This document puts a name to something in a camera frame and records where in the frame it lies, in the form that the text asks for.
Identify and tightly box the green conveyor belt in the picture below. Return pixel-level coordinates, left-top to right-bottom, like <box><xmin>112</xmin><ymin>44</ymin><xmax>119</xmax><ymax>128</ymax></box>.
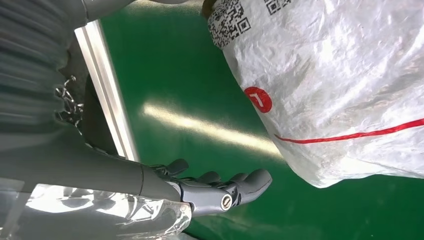
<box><xmin>99</xmin><ymin>0</ymin><xmax>424</xmax><ymax>240</ymax></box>

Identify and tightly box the aluminium conveyor side rail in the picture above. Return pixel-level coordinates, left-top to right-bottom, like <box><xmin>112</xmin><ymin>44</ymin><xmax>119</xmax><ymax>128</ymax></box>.
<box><xmin>74</xmin><ymin>19</ymin><xmax>141</xmax><ymax>163</ymax></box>

